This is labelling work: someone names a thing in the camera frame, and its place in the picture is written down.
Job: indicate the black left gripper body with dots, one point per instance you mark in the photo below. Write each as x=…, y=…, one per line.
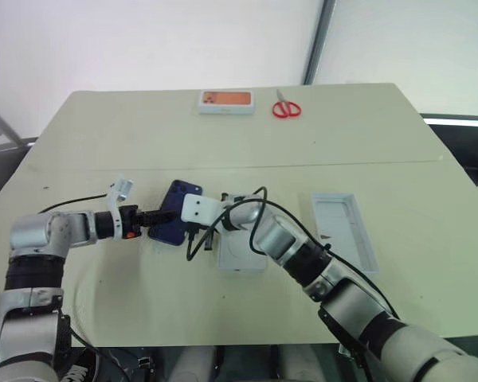
x=130, y=221

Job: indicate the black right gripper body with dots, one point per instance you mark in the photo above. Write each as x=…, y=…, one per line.
x=199, y=227

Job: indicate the dark blue smartphone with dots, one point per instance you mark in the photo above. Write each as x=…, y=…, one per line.
x=171, y=199

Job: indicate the white phone box base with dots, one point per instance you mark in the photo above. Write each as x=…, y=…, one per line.
x=239, y=258

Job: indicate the white phone box lid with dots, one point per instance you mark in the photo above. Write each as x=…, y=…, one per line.
x=342, y=227

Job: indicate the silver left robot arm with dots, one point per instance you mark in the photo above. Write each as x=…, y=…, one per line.
x=32, y=235

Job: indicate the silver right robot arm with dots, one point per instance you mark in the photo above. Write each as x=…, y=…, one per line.
x=275, y=238

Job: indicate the white box with orange print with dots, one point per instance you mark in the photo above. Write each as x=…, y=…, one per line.
x=227, y=101

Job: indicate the black furniture with white stripe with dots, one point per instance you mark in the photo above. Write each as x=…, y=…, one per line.
x=462, y=135

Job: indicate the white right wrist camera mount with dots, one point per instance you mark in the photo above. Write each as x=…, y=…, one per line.
x=199, y=207

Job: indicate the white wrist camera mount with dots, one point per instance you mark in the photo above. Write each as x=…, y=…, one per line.
x=199, y=207
x=118, y=190

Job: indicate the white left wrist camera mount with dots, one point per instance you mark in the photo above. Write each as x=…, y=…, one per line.
x=118, y=190

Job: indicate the grey metal angled frame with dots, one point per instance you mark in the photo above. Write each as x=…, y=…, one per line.
x=0, y=121

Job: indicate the grey metal window post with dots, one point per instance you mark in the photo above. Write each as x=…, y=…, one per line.
x=318, y=40

